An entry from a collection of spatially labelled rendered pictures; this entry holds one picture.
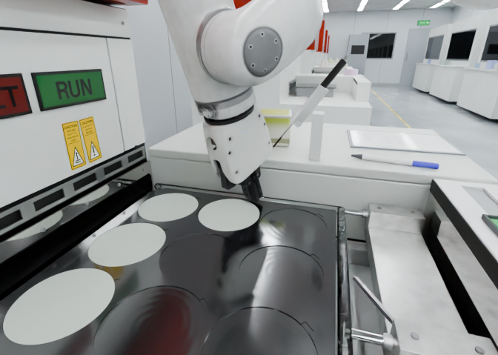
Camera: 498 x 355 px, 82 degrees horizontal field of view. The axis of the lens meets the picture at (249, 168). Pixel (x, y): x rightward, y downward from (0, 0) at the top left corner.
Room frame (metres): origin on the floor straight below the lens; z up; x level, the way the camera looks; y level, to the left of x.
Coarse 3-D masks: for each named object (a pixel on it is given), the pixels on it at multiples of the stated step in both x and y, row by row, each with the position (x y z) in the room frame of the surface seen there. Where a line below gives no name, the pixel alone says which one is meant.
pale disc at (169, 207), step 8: (152, 200) 0.46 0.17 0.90; (160, 200) 0.46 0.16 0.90; (168, 200) 0.46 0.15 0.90; (176, 200) 0.46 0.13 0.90; (184, 200) 0.46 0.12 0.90; (192, 200) 0.46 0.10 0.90; (144, 208) 0.43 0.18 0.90; (152, 208) 0.43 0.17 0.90; (160, 208) 0.43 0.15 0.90; (168, 208) 0.43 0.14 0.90; (176, 208) 0.43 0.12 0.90; (184, 208) 0.43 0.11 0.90; (192, 208) 0.43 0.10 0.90; (144, 216) 0.41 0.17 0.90; (152, 216) 0.41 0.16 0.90; (160, 216) 0.41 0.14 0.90; (168, 216) 0.41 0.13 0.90; (176, 216) 0.41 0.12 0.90; (184, 216) 0.41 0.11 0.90
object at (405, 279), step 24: (384, 240) 0.37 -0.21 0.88; (408, 240) 0.37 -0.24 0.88; (384, 264) 0.32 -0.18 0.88; (408, 264) 0.32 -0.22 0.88; (432, 264) 0.32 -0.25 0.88; (384, 288) 0.27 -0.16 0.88; (408, 288) 0.27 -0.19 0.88; (432, 288) 0.27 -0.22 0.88; (408, 312) 0.24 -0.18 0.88; (432, 312) 0.24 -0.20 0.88; (456, 312) 0.24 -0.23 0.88
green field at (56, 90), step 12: (96, 72) 0.48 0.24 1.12; (48, 84) 0.39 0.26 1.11; (60, 84) 0.41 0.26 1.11; (72, 84) 0.43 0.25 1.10; (84, 84) 0.45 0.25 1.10; (96, 84) 0.47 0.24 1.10; (48, 96) 0.39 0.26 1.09; (60, 96) 0.40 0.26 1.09; (72, 96) 0.42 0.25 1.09; (84, 96) 0.44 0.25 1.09; (96, 96) 0.47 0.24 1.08
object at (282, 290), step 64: (192, 192) 0.50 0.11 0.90; (64, 256) 0.31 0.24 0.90; (192, 256) 0.31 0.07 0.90; (256, 256) 0.31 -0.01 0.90; (320, 256) 0.31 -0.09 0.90; (0, 320) 0.21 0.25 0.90; (128, 320) 0.21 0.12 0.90; (192, 320) 0.21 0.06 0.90; (256, 320) 0.21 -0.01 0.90; (320, 320) 0.21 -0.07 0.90
